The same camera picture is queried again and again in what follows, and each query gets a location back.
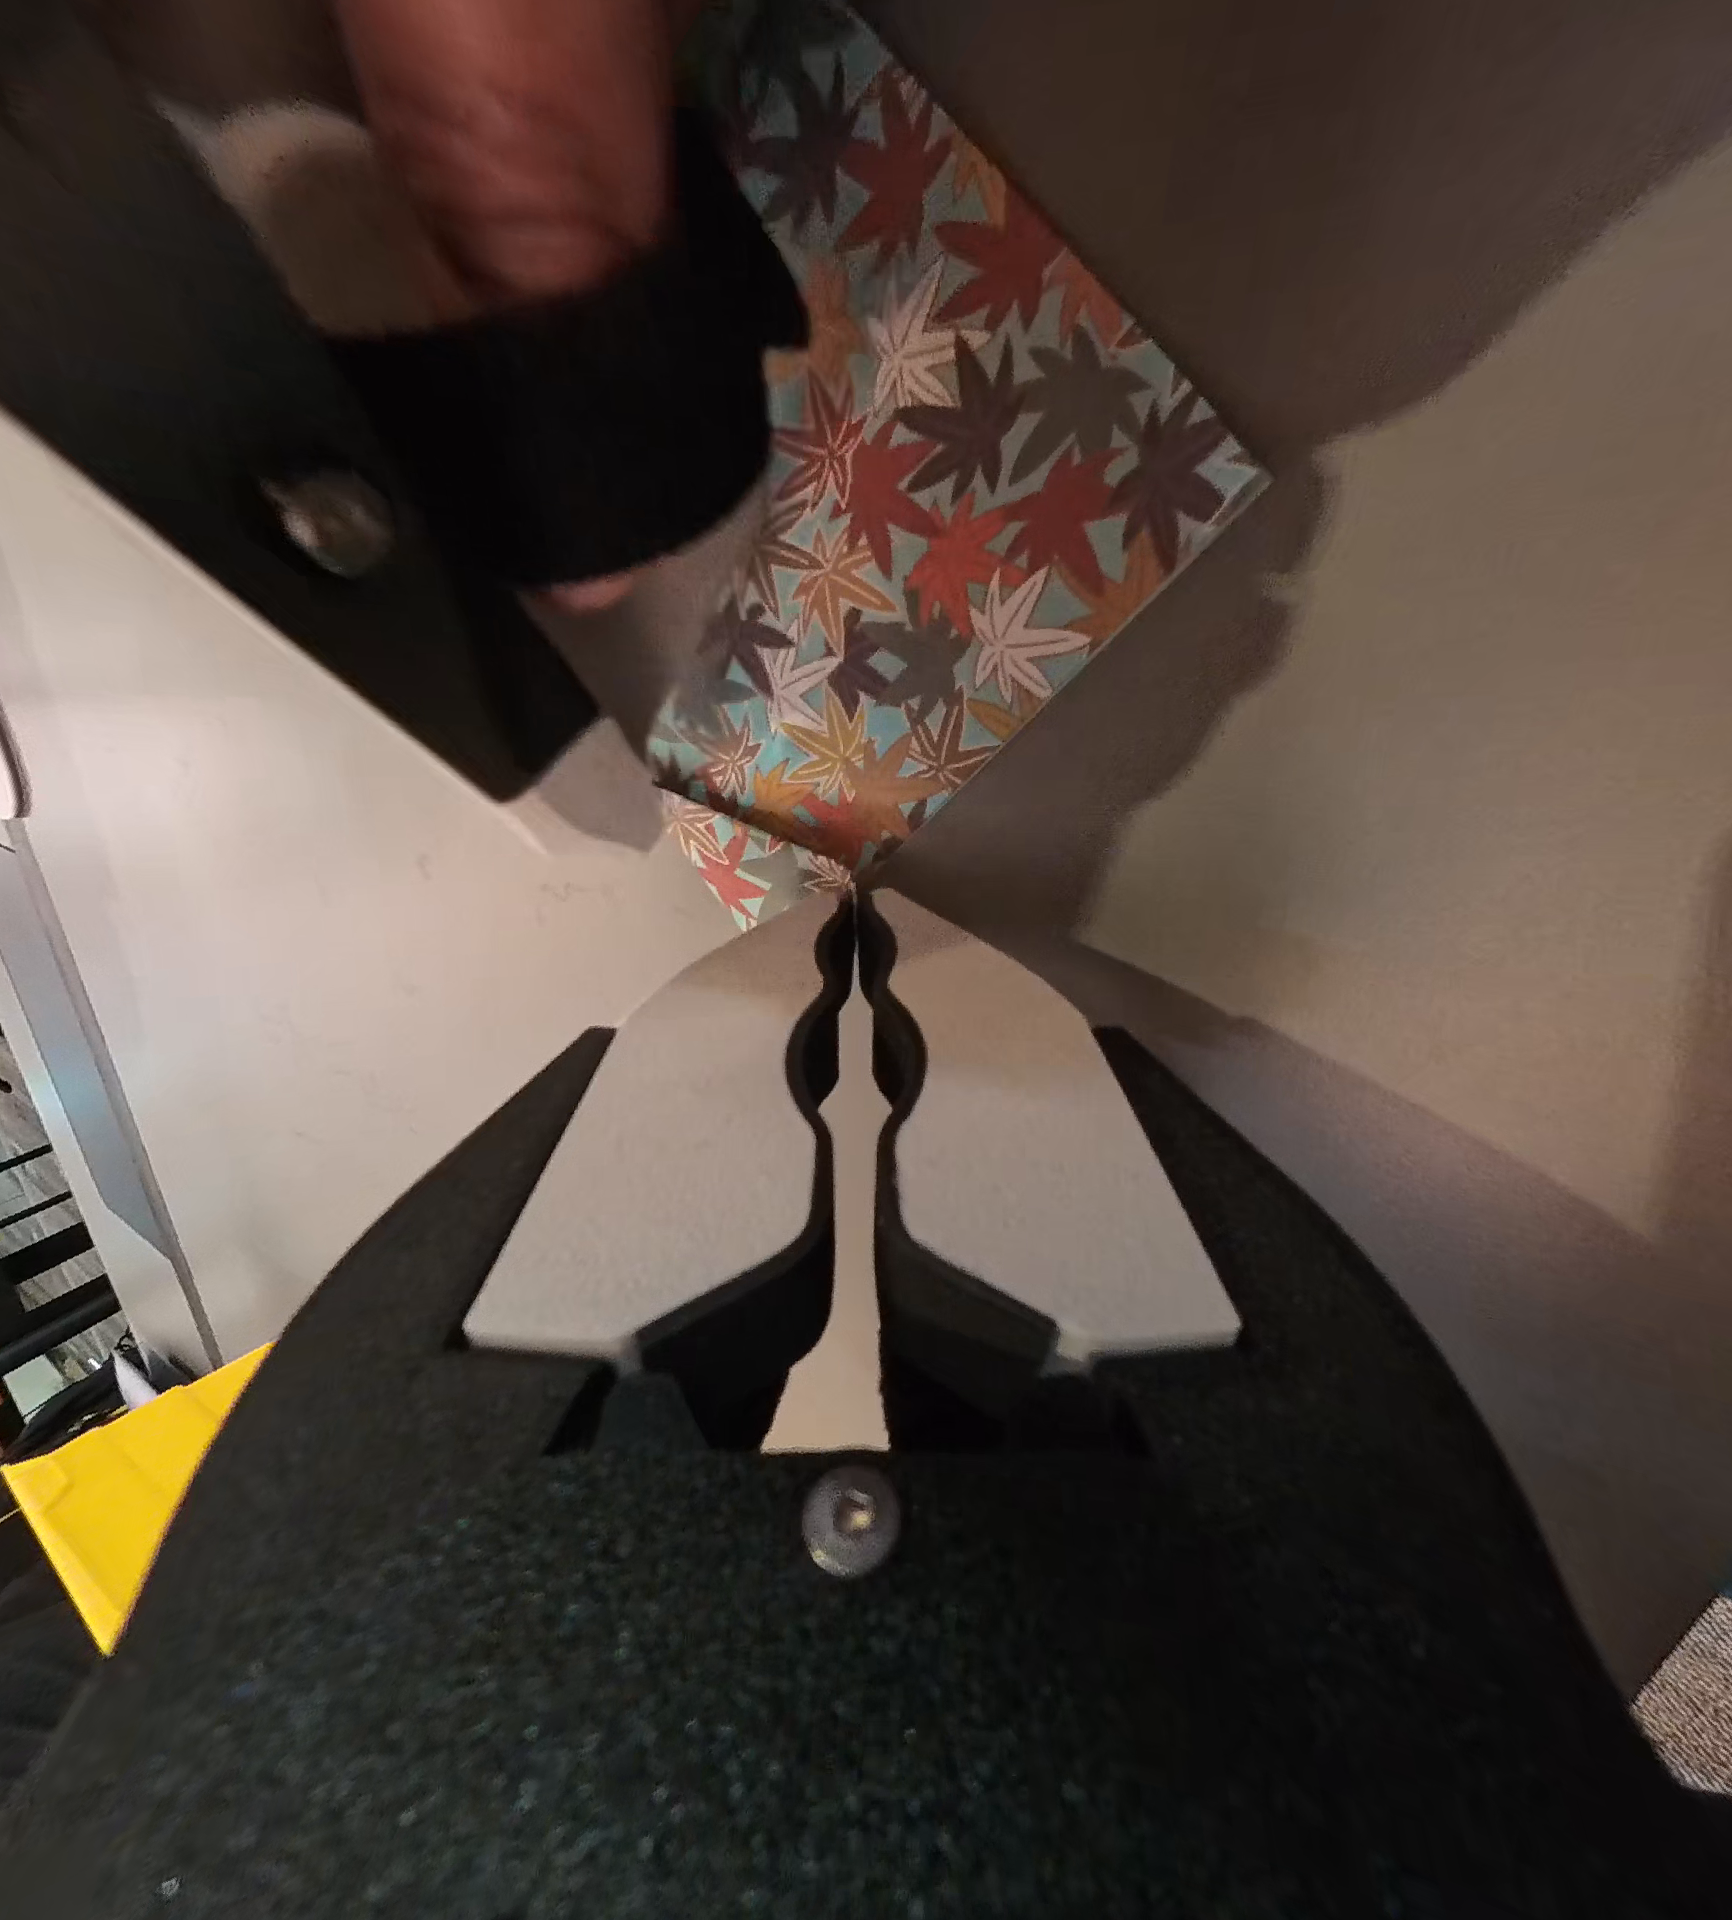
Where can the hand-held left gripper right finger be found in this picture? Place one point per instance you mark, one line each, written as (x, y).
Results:
(1047, 1171)

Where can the person's right hand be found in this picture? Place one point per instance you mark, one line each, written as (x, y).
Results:
(520, 135)

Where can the leaf-patterned teal origami paper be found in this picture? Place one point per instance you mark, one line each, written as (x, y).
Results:
(984, 496)

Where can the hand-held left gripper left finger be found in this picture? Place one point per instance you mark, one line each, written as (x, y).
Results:
(656, 1171)

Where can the yellow plastic bin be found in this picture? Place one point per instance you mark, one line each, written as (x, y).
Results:
(114, 1485)

